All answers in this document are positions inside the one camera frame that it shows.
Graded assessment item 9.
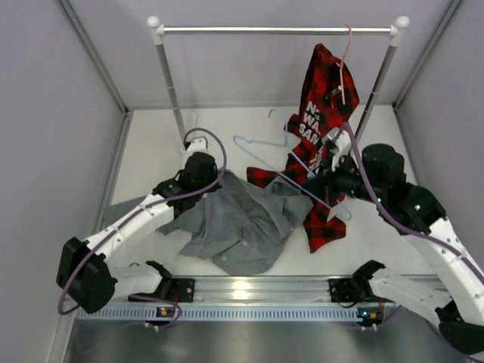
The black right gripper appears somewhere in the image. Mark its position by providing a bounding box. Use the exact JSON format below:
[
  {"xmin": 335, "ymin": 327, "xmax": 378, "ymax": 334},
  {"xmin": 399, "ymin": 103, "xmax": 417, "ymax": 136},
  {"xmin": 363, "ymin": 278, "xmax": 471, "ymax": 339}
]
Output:
[{"xmin": 302, "ymin": 151, "xmax": 383, "ymax": 205}]

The grey button shirt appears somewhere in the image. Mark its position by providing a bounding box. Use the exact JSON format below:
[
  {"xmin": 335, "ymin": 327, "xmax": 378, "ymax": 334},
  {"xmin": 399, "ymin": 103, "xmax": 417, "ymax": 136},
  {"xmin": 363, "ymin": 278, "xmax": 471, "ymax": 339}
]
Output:
[{"xmin": 105, "ymin": 169, "xmax": 315, "ymax": 276}]

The light blue wire hanger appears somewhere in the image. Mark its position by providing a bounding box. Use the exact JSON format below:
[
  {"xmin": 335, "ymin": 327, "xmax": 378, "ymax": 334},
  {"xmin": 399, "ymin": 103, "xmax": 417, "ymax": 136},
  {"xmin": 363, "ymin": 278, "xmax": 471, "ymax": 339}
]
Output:
[{"xmin": 232, "ymin": 107, "xmax": 352, "ymax": 221}]

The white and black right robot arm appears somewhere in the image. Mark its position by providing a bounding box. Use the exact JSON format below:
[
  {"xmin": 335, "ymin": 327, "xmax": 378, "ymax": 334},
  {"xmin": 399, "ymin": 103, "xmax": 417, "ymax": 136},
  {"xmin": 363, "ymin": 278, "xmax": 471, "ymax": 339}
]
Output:
[{"xmin": 305, "ymin": 141, "xmax": 483, "ymax": 355}]

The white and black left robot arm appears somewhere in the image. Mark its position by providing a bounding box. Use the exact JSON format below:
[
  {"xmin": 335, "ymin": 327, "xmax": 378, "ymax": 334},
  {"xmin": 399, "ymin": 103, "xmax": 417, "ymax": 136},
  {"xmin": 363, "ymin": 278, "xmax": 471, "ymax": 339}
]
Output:
[{"xmin": 56, "ymin": 151, "xmax": 219, "ymax": 314}]

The red black plaid shirt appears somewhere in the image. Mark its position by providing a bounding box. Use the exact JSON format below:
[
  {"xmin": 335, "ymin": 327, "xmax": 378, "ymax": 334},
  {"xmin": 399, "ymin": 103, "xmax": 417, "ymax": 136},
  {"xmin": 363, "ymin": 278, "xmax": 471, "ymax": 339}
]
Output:
[{"xmin": 245, "ymin": 43, "xmax": 360, "ymax": 255}]

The silver white clothes rack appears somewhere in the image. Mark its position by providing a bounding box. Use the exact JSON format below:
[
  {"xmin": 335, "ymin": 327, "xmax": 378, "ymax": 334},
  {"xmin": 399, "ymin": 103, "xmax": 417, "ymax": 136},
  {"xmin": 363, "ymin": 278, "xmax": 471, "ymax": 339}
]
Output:
[{"xmin": 147, "ymin": 16, "xmax": 410, "ymax": 140}]

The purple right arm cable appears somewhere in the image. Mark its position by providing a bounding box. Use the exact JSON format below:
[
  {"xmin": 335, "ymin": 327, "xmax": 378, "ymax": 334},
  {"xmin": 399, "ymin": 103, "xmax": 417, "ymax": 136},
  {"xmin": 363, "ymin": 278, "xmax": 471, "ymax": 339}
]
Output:
[{"xmin": 340, "ymin": 121, "xmax": 484, "ymax": 356}]

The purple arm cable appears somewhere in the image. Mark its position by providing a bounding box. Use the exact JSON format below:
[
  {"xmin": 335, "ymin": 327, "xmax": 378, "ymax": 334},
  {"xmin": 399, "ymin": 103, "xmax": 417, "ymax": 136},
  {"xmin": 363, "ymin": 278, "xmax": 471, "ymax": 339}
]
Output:
[
  {"xmin": 56, "ymin": 127, "xmax": 228, "ymax": 332},
  {"xmin": 340, "ymin": 121, "xmax": 484, "ymax": 356}
]

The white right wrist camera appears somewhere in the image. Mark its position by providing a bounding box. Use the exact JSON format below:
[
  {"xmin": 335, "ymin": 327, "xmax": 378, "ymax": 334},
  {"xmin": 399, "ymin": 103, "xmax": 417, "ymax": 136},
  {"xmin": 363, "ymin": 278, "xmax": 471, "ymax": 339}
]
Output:
[{"xmin": 322, "ymin": 128, "xmax": 352, "ymax": 172}]

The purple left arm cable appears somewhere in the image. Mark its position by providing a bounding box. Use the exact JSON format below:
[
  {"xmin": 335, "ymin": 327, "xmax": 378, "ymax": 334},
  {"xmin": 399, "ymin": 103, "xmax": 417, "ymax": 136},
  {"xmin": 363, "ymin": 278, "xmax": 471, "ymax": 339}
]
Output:
[{"xmin": 56, "ymin": 127, "xmax": 228, "ymax": 332}]

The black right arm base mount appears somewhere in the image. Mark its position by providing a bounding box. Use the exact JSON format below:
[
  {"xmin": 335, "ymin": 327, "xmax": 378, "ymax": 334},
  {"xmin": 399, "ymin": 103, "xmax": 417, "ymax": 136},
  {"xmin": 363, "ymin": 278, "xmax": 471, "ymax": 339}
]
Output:
[{"xmin": 329, "ymin": 278, "xmax": 374, "ymax": 303}]

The pink wire hanger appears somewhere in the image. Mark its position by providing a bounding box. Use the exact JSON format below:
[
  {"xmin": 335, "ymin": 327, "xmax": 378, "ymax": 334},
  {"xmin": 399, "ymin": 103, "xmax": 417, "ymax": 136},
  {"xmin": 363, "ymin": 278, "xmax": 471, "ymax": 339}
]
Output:
[{"xmin": 339, "ymin": 24, "xmax": 352, "ymax": 106}]

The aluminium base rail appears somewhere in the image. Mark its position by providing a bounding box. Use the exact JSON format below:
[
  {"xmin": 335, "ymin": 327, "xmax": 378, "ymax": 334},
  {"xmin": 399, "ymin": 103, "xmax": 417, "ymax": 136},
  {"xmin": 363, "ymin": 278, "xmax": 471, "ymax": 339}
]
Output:
[{"xmin": 167, "ymin": 275, "xmax": 351, "ymax": 306}]

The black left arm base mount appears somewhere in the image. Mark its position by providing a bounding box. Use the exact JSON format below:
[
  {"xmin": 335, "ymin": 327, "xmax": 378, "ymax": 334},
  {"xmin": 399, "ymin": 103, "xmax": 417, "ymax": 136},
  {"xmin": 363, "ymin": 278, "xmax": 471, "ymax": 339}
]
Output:
[{"xmin": 154, "ymin": 278, "xmax": 195, "ymax": 303}]

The grey slotted cable duct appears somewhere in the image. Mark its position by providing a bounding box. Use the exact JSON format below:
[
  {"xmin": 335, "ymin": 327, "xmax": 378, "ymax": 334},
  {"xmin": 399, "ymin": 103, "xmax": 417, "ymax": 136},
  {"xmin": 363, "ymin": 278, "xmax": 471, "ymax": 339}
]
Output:
[{"xmin": 76, "ymin": 304, "xmax": 384, "ymax": 324}]

